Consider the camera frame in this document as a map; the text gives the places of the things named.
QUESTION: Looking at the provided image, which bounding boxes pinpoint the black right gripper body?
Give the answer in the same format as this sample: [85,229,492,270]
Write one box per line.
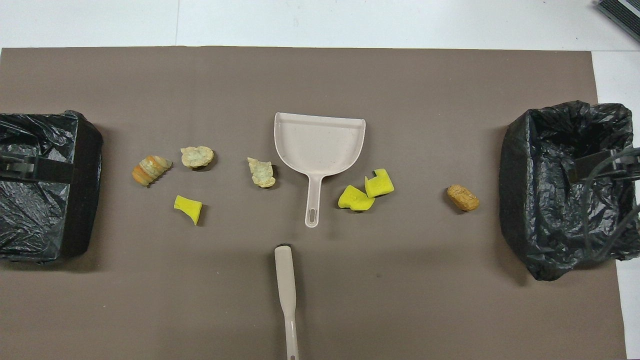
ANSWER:
[570,149,640,183]

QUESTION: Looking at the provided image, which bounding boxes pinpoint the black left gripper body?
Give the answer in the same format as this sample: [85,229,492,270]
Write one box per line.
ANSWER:
[0,154,76,183]

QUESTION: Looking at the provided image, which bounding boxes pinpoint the striped orange croissant piece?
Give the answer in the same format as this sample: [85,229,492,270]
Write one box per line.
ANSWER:
[132,155,174,188]

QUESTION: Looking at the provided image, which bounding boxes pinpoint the brown nugget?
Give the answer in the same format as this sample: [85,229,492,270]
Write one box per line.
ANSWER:
[446,184,480,212]

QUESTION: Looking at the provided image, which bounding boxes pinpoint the pale bread chunk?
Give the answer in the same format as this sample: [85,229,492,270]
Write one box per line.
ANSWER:
[180,145,215,169]
[247,157,277,189]

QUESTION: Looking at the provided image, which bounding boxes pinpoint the notched yellow sponge piece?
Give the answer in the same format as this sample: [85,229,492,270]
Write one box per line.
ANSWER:
[364,168,395,198]

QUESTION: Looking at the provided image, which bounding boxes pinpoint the beige hand brush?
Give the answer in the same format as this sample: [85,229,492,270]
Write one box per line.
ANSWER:
[274,244,300,360]

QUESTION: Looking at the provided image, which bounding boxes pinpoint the beige plastic dustpan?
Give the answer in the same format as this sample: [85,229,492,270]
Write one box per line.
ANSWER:
[273,112,367,229]

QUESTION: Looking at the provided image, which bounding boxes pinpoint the black bag-lined bin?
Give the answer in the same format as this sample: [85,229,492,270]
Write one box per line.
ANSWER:
[498,100,640,282]
[0,110,104,264]

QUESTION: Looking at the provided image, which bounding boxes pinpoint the dark grey ribbed object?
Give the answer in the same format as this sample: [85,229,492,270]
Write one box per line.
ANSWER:
[596,0,640,43]

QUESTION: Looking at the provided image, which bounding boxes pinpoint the brown table mat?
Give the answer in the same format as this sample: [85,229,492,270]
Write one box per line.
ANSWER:
[0,46,628,360]

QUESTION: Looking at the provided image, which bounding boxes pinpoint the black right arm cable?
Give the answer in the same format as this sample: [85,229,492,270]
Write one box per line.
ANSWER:
[584,146,640,261]

